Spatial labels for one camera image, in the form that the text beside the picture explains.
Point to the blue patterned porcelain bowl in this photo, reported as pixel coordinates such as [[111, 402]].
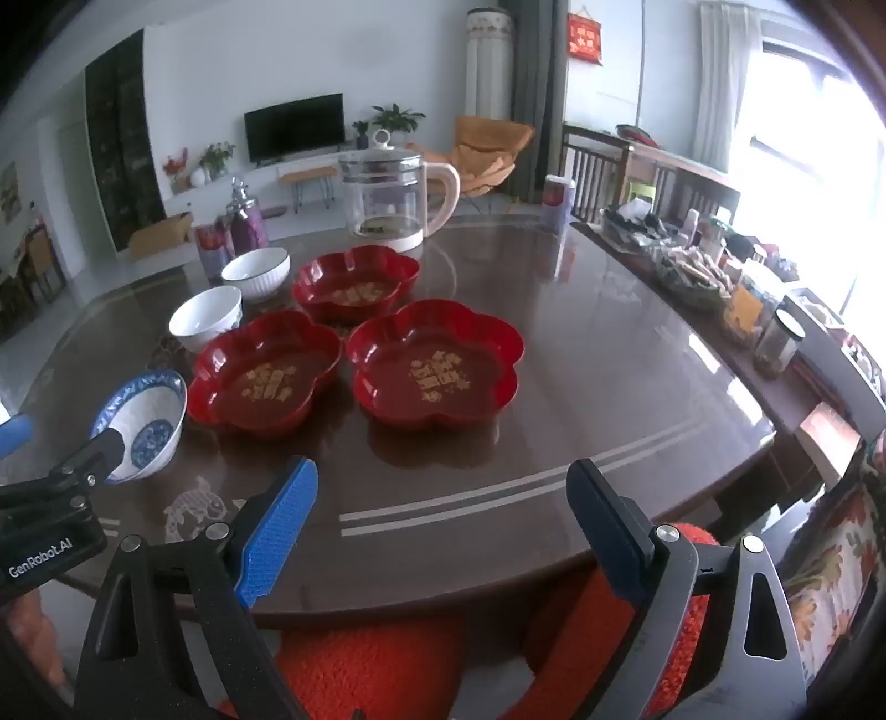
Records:
[[148, 413]]

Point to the glass jar black lid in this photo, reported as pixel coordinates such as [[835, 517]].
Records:
[[778, 344]]

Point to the red wall hanging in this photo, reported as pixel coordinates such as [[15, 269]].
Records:
[[584, 36]]

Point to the cardboard box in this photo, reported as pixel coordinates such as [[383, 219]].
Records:
[[164, 235]]

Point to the person left hand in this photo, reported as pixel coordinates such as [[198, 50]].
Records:
[[36, 635]]

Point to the green potted plant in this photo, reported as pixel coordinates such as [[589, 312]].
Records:
[[215, 158], [400, 122]]

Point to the black television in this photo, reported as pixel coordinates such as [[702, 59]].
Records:
[[295, 127]]

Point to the orange lounge chair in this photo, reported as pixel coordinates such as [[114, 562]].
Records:
[[484, 154]]

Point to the red flower plate back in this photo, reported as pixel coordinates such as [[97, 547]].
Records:
[[354, 286]]

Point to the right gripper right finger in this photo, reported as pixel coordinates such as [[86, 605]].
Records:
[[747, 661]]

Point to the glass electric kettle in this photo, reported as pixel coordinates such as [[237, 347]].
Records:
[[394, 197]]

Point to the floral cushioned chair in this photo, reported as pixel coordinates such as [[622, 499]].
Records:
[[834, 569]]

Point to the white standing air conditioner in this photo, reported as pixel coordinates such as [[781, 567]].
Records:
[[489, 63]]

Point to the green potted plant left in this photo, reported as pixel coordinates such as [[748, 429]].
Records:
[[215, 158]]

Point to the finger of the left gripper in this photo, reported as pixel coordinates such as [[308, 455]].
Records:
[[14, 433], [91, 464]]

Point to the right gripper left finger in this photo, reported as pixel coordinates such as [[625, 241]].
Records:
[[135, 663]]

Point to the white red cup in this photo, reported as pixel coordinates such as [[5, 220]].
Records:
[[557, 200]]

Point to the green potted plant right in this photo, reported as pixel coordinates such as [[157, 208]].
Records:
[[400, 122]]

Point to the plain white bowl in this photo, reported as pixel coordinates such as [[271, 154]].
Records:
[[206, 316]]

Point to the small dark potted plant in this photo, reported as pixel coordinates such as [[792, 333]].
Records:
[[361, 129]]

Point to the red flower plate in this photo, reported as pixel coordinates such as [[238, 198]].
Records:
[[264, 378], [354, 286], [435, 364]]

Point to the dark wooden chair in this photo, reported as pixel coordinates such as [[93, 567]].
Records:
[[597, 162]]

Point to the white red can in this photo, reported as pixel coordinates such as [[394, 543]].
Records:
[[214, 248]]

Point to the red flower vase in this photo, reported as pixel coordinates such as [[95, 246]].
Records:
[[176, 170]]

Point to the white bowl dark rim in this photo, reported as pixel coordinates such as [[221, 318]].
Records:
[[258, 274]]

